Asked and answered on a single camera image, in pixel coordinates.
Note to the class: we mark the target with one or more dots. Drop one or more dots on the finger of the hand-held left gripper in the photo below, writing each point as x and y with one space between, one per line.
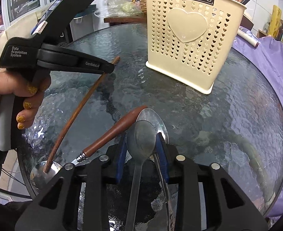
95 65

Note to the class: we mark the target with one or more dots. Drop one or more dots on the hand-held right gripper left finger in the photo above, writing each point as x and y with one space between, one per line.
120 168

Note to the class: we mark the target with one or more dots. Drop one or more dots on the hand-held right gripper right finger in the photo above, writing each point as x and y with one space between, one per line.
163 163

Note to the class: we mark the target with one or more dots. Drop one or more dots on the metal spoon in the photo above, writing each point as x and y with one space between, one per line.
153 119
141 142
39 175

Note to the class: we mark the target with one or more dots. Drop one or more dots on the cream perforated utensil holder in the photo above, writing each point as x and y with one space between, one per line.
187 28

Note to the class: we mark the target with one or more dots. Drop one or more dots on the grey water dispenser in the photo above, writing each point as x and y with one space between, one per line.
81 28

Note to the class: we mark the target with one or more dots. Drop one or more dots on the aluminium sliding window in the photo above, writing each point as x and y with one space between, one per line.
23 0

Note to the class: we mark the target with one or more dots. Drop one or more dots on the dark wooden counter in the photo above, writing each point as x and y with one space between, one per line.
124 19

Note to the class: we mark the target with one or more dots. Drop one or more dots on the round glass table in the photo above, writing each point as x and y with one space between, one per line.
204 125

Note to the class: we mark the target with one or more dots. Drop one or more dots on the clear plastic bag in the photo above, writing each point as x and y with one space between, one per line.
112 3

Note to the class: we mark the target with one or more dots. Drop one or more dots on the yellow green cup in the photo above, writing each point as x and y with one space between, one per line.
129 7

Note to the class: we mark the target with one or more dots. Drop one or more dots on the purple floral cloth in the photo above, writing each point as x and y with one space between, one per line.
276 60

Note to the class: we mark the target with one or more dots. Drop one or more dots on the yellow wrap roll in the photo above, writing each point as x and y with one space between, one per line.
275 20

